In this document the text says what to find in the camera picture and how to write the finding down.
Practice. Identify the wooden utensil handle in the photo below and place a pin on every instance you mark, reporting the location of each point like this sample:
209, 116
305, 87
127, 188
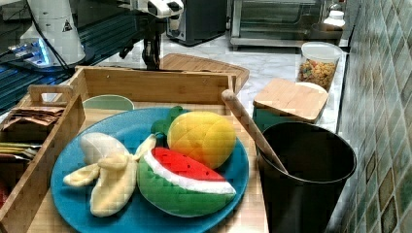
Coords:
238, 110

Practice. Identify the white lidded bottle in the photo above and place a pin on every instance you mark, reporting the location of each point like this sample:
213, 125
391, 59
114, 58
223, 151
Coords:
335, 18

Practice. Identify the silver toaster oven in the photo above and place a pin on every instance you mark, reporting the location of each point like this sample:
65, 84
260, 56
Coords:
279, 23

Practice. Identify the black silver toaster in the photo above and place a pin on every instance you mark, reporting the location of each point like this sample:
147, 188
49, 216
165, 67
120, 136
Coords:
201, 21

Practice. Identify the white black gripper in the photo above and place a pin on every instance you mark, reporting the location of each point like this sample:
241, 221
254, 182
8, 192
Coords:
154, 17

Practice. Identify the wooden tea bag organizer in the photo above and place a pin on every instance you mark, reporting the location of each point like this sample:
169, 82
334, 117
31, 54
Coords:
31, 181

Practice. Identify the black utensil cup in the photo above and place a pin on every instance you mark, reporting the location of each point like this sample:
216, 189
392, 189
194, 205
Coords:
318, 162

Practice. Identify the light green cup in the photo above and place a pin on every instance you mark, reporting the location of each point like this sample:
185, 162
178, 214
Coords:
109, 102

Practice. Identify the teal container bamboo lid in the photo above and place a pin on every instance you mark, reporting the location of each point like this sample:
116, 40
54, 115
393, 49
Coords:
282, 101

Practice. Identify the plush peeled banana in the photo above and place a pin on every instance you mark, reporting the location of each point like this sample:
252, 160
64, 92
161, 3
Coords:
113, 167

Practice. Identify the clear cereal jar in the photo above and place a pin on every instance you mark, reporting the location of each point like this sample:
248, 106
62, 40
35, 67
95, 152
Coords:
318, 63

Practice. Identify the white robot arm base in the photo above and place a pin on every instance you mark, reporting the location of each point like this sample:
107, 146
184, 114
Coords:
52, 40

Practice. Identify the blue round plate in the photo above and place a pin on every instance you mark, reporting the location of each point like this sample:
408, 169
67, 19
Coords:
138, 215

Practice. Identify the wooden cutting board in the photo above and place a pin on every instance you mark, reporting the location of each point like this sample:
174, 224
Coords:
177, 61

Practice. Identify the yellow green tea packets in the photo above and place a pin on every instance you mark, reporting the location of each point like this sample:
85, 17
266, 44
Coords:
18, 150

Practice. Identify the red packet in organizer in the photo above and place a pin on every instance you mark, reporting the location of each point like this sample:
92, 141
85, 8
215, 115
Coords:
4, 193

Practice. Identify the plush watermelon slice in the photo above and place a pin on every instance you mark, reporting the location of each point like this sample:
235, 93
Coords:
180, 185

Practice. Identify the plush yellow pineapple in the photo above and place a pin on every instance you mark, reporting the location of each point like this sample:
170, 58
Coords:
204, 136

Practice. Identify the brown tea bag packets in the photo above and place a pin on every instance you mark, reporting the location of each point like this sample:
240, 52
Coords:
44, 116

